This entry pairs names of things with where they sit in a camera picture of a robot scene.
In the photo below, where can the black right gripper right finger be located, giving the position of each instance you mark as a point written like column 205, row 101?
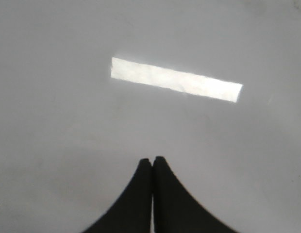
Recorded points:
column 175, row 210

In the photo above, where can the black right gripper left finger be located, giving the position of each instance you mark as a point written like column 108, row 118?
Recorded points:
column 131, row 212

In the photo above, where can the white whiteboard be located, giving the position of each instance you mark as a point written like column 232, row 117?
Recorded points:
column 90, row 87

